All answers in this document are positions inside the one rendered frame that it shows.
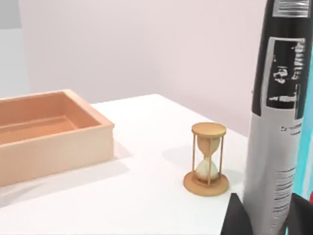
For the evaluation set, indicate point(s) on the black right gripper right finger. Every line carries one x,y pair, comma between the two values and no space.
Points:
302,215

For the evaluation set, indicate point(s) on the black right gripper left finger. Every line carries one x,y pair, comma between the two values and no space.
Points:
236,218

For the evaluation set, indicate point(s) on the black and grey tube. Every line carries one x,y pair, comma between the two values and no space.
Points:
276,110

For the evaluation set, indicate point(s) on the wooden hourglass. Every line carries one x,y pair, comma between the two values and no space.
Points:
206,159

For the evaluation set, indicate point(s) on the shallow salmon-coloured box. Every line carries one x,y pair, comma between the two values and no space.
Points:
49,137

